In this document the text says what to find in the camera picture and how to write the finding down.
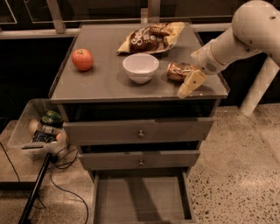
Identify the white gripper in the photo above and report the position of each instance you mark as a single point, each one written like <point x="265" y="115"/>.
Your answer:
<point x="206" y="61"/>

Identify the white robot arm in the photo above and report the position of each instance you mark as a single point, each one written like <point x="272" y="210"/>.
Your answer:
<point x="255" y="28"/>

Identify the grey drawer cabinet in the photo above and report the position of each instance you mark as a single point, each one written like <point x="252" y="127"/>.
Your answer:
<point x="105" y="93"/>

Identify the top grey drawer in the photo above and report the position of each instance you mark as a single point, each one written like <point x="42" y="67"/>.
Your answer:
<point x="138" y="131"/>

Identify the grey drawer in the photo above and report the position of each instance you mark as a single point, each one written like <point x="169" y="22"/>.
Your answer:
<point x="138" y="131"/>
<point x="139" y="159"/>
<point x="142" y="196"/>

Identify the middle grey drawer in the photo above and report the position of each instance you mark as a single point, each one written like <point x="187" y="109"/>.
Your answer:
<point x="139" y="159"/>

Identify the bottom grey drawer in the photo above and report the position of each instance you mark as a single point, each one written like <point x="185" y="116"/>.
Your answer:
<point x="142" y="196"/>

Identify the white bowl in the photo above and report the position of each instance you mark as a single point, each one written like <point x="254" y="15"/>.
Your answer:
<point x="140" y="67"/>

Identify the brown yellow chip bag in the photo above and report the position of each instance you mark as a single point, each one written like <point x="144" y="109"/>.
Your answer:
<point x="155" y="38"/>

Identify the red apple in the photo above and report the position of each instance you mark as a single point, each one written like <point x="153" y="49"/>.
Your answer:
<point x="82" y="59"/>

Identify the green snack bag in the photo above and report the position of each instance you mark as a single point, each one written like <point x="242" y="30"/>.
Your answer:
<point x="52" y="118"/>

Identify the dark blue snack packet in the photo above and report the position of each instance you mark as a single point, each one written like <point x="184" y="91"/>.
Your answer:
<point x="39" y="136"/>

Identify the black pole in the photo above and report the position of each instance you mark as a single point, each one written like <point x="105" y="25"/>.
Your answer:
<point x="24" y="219"/>

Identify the white diagonal post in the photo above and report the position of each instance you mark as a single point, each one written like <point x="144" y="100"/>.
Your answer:
<point x="261" y="83"/>

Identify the metal railing frame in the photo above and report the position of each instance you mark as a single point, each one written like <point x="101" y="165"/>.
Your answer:
<point x="37" y="19"/>

